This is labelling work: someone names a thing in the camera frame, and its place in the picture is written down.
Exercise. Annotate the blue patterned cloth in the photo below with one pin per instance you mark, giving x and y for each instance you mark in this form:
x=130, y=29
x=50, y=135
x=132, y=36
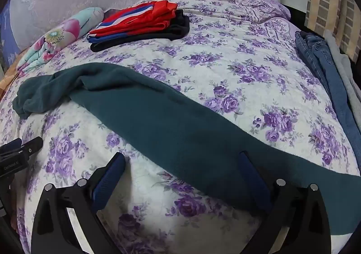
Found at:
x=7, y=34

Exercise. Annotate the folded red striped garment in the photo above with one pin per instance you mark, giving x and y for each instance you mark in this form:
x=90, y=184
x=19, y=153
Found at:
x=135, y=19

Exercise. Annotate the grey garment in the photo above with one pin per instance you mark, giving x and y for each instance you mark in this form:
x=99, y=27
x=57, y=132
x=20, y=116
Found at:
x=348, y=84

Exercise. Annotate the folded black garment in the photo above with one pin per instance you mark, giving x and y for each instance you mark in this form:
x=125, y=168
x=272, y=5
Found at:
x=174, y=32

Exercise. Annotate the teal knit pants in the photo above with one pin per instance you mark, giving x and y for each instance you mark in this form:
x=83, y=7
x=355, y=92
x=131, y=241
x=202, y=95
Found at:
x=169, y=129

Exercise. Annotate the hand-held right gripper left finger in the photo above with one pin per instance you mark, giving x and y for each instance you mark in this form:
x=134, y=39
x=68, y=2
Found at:
x=110, y=177

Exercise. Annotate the purple floral bedspread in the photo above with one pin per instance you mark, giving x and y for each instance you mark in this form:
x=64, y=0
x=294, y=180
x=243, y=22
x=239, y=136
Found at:
x=225, y=59

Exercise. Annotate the folded colourful floral blanket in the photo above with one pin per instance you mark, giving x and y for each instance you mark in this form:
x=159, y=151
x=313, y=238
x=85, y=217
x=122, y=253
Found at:
x=56, y=36

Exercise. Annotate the blue jeans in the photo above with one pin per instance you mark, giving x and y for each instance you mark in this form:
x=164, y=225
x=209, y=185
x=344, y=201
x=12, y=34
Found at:
x=324, y=67

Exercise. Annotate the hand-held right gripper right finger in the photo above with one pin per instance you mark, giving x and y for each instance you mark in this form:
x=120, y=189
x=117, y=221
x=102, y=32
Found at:
x=253, y=183

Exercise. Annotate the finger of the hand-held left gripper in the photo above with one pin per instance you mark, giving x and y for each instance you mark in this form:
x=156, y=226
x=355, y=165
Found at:
x=32, y=145

